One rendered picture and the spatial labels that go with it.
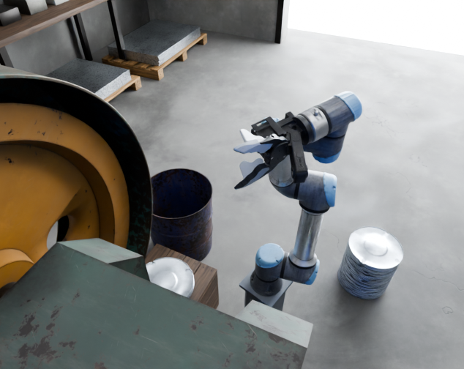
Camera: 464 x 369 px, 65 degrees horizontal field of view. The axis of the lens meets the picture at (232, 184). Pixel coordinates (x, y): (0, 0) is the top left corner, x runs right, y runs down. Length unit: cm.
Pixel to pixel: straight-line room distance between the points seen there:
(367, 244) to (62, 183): 171
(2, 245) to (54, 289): 25
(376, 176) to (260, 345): 273
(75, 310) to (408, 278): 221
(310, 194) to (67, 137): 84
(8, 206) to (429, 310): 220
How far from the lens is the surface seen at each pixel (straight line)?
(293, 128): 88
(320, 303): 227
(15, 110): 68
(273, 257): 156
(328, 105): 88
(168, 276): 188
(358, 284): 225
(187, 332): 49
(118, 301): 52
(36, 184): 79
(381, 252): 217
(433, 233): 286
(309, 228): 141
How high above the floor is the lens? 194
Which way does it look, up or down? 43 degrees down
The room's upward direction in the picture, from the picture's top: straight up
